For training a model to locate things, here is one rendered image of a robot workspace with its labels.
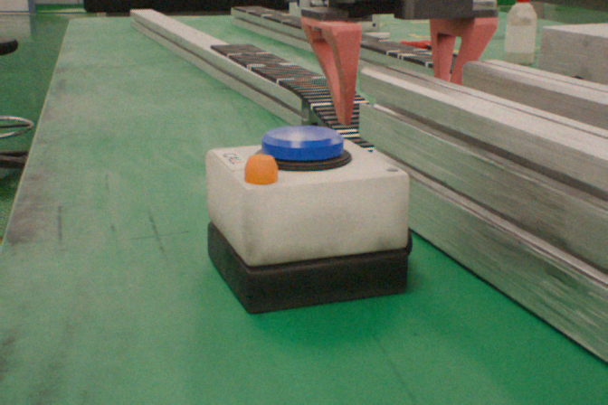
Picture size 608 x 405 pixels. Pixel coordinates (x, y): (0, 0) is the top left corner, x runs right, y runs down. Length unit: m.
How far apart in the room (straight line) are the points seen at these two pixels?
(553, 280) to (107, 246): 0.24
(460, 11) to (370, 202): 0.24
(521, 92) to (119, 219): 0.25
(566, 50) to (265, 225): 0.37
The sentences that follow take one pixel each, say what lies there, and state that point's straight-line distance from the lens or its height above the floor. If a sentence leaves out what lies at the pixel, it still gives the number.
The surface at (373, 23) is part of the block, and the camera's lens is 1.60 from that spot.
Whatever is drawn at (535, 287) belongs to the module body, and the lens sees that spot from 0.41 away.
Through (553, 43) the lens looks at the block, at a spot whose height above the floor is 0.86.
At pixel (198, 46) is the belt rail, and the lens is 1.15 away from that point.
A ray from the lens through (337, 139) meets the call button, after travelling 0.42.
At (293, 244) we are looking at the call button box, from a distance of 0.40.
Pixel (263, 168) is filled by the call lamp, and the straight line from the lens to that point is 0.39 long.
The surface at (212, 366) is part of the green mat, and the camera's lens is 0.36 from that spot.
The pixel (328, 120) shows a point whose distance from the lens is 0.71.
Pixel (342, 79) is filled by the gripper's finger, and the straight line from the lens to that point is 0.60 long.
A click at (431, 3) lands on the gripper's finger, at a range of 0.61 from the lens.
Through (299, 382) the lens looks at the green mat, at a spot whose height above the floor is 0.78.
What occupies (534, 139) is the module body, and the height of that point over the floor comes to 0.86.
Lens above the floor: 0.95
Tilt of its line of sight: 15 degrees down
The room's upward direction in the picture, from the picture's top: straight up
